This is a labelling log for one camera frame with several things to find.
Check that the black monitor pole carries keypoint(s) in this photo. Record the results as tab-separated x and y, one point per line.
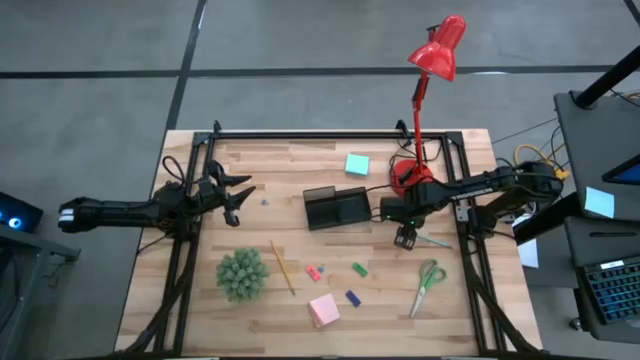
605	80

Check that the black mesh desk organizer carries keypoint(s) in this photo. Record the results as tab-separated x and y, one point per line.
340	210

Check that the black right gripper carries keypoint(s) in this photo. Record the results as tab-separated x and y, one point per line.
406	237

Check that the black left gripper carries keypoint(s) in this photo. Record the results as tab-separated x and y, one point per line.
215	195

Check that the laptop with lit keyboard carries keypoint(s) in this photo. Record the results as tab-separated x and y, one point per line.
615	292

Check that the green succulent in patterned pot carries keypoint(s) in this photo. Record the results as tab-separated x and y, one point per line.
242	275

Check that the grey side desk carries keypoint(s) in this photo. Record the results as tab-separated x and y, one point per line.
590	150

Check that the red eraser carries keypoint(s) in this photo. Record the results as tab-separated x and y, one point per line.
313	273

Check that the red desk lamp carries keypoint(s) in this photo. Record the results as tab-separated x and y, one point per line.
437	52

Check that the black aluminium table frame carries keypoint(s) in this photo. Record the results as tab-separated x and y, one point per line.
250	135

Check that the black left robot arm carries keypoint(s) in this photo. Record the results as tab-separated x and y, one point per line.
115	212

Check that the teal pen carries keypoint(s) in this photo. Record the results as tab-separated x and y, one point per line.
437	242

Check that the white paper sheet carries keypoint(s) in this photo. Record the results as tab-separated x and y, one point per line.
529	255

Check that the yellow pencil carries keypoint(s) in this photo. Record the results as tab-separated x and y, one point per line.
282	267

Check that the pink sticky note pad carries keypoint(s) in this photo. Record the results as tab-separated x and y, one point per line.
324	311

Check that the blue-violet eraser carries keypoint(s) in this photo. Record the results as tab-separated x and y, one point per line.
353	298

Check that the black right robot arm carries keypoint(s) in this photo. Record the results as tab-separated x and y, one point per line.
475	190

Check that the black clamp mount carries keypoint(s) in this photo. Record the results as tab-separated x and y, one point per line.
401	127
216	127

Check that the light blue sticky note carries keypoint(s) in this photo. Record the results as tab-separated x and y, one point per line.
599	202

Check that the green eraser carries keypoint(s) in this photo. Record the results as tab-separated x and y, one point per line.
359	269

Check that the black monitor with blue screen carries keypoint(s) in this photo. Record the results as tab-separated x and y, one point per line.
627	172

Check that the black computer with blue light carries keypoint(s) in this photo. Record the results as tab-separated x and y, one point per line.
22	212

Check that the grey metal stand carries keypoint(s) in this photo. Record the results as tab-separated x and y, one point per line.
30	245

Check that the teal sticky note pad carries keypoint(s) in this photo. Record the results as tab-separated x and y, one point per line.
357	164

